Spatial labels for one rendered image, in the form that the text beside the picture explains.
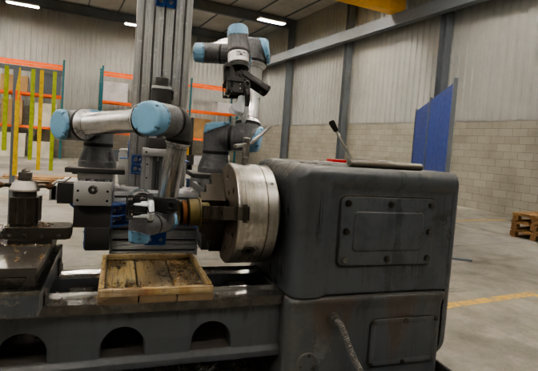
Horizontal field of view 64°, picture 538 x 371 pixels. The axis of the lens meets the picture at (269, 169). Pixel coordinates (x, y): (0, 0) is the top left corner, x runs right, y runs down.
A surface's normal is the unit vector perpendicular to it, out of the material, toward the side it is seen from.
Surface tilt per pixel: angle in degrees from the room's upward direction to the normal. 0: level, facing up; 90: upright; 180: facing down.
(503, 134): 90
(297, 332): 90
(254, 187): 53
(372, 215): 90
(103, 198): 90
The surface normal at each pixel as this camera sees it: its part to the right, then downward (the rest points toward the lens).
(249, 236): 0.30, 0.36
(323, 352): 0.32, 0.07
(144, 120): -0.30, 0.02
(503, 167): -0.89, -0.04
